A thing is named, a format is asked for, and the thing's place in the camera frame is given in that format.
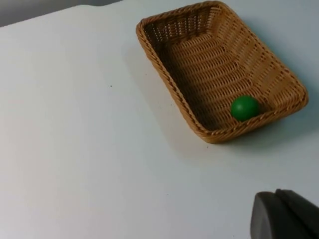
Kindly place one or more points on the green ball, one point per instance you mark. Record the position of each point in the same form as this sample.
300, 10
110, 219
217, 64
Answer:
244, 108

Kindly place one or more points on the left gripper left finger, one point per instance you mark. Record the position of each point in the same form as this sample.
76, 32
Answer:
271, 219

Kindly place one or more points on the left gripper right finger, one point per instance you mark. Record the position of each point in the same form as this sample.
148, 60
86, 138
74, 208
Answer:
301, 206

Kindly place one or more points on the pale brown wicker basket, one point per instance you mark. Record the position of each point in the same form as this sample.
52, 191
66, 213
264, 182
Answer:
216, 72

